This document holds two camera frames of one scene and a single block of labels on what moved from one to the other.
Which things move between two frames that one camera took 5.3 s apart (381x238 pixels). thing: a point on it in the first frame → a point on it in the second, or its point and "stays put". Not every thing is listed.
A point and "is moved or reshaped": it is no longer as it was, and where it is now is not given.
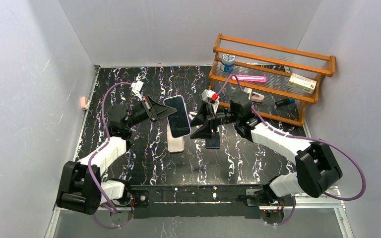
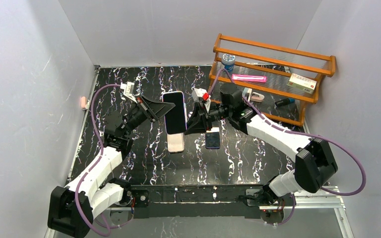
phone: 179,122 is moved or reshaped
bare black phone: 214,143 stays put
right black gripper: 212,119 → 205,116
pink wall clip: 84,101 stays put
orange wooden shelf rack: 281,81 stays put
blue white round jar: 227,64 stays put
